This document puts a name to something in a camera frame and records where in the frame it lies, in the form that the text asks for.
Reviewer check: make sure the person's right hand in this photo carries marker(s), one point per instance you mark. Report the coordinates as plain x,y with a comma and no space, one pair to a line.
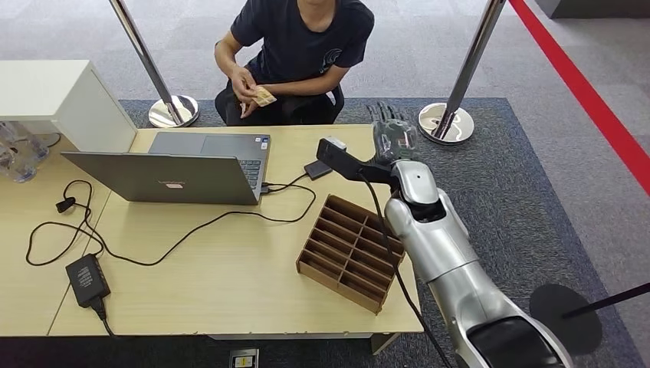
243,84

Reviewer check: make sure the dark furniture base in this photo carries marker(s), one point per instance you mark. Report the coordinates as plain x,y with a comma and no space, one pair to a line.
594,7

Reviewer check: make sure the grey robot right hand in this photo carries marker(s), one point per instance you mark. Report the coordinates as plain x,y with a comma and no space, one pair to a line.
393,139

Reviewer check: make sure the dark grey rug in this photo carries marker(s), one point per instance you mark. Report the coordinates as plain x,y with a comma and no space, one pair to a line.
508,203

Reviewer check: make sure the white cabinet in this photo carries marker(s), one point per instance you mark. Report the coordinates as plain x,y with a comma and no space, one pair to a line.
61,96

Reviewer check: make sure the small black card reader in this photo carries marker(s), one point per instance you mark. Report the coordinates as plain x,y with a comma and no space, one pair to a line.
317,171

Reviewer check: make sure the tan card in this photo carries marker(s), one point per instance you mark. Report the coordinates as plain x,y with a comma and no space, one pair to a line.
265,96

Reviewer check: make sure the chrome stanchion post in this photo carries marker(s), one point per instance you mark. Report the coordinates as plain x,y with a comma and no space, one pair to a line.
172,113
447,125

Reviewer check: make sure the floor power socket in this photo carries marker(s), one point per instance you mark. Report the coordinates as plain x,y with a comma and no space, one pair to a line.
243,358

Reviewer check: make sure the black laptop power adapter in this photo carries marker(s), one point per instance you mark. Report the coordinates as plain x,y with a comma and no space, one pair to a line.
88,280

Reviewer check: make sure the person's right forearm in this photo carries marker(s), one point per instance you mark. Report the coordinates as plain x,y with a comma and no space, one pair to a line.
226,58

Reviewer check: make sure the brown wooden slotted card tray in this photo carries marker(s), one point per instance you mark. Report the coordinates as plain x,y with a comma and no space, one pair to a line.
335,254

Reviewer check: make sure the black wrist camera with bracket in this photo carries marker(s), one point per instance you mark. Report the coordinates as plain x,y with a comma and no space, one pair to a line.
337,158

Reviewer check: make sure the black stanchion with round base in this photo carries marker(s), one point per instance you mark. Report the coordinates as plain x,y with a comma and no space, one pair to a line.
568,315

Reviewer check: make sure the person's left hand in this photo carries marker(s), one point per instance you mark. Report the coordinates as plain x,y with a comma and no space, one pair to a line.
249,107

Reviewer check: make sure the grey laptop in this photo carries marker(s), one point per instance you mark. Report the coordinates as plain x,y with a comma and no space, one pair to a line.
167,178

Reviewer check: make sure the clear plastic bottle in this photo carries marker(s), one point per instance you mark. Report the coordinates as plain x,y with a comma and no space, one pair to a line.
38,144
19,165

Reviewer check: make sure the person's left forearm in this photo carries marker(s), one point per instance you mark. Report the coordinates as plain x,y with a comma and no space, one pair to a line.
304,87

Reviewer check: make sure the person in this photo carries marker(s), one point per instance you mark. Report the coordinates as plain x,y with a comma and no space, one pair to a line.
299,40

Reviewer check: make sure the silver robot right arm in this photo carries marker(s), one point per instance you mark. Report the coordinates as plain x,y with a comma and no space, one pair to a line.
447,244

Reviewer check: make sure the red barrier belt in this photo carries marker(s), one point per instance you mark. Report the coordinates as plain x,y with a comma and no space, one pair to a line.
584,91

